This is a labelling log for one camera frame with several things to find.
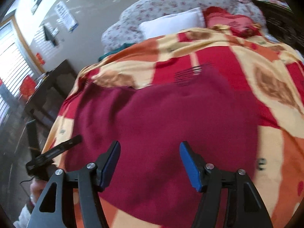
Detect floral quilt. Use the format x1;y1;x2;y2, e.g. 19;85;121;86
101;0;266;53

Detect red cushion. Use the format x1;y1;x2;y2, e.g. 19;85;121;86
203;6;260;37

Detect window blinds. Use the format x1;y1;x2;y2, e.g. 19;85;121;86
0;20;44;114

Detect teal cloth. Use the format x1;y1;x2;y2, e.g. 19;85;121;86
98;43;129;61

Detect carved dark wooden cabinet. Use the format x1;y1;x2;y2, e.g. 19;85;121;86
247;0;300;50

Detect orange red printed blanket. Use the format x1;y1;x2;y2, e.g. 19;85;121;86
41;26;304;228

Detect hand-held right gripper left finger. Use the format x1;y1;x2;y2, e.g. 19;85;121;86
26;141;121;228

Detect dark wooden table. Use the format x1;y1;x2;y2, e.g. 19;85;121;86
24;59;78;152

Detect dark red shirt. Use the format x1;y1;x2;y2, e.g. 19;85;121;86
64;68;262;228

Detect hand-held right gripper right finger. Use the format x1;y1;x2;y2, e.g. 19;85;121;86
179;141;273;228

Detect person's left hand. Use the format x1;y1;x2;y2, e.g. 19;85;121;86
30;180;48;206

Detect hanging dark cloth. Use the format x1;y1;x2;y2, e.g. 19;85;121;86
44;26;59;47

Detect white pillow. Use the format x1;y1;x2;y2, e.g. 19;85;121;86
139;7;206;40

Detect wall chart poster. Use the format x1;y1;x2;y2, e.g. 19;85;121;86
54;1;79;32

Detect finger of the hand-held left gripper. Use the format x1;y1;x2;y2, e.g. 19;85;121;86
26;135;83;171

